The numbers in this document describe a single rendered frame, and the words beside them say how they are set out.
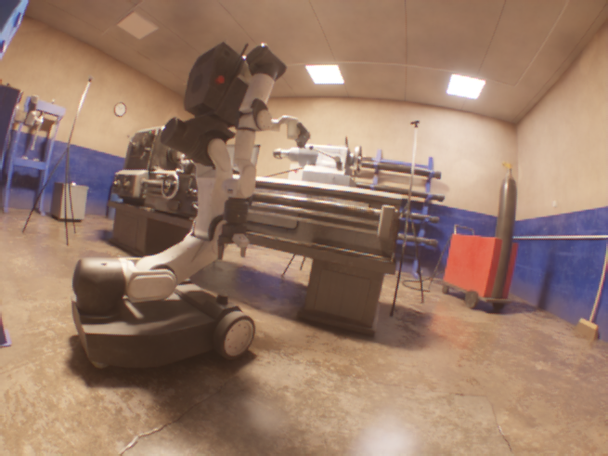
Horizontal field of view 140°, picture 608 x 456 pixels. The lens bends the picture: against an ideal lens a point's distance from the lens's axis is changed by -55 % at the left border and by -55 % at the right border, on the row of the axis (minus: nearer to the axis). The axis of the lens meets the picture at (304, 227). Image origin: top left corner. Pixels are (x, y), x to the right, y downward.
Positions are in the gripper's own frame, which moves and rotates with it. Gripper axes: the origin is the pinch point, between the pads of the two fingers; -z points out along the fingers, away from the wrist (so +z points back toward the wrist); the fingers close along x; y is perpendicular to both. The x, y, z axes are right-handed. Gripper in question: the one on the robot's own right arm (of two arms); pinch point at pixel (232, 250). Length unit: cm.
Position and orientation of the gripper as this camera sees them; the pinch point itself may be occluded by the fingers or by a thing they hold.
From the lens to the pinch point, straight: 93.1
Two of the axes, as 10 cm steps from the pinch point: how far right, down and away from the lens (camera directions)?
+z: 1.2, -9.9, -0.9
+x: 5.7, 0.0, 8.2
